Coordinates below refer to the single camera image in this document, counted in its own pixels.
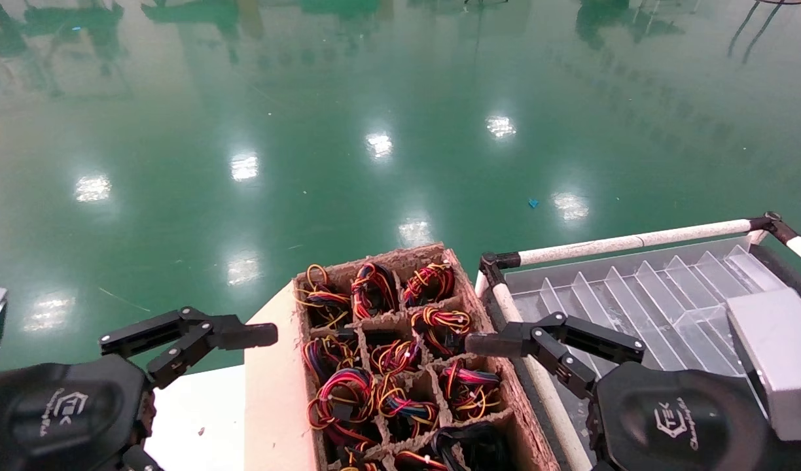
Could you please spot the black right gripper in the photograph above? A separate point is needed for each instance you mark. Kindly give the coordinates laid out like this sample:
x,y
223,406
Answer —
x,y
675,425

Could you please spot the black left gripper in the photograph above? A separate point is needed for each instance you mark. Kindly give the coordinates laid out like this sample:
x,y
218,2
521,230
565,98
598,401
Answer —
x,y
53,418

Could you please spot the pale cardboard sheet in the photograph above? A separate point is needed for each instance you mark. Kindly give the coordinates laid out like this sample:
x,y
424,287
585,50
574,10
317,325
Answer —
x,y
273,405

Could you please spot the black pipe connector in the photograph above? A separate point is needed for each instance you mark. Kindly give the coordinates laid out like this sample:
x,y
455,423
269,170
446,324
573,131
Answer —
x,y
491,265
773,222

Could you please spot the thin black stand legs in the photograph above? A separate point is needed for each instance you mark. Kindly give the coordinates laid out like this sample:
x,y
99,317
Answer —
x,y
744,29

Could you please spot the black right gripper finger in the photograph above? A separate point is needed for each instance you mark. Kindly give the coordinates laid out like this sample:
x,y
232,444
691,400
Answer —
x,y
495,344

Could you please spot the clear plastic divider tray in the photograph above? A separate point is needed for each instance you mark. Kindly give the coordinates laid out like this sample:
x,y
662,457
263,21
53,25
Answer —
x,y
636,301

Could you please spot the brown pulp compartment tray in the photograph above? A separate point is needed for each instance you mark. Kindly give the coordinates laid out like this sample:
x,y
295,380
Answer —
x,y
400,255

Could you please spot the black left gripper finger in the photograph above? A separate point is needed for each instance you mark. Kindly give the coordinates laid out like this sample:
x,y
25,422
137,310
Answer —
x,y
240,333

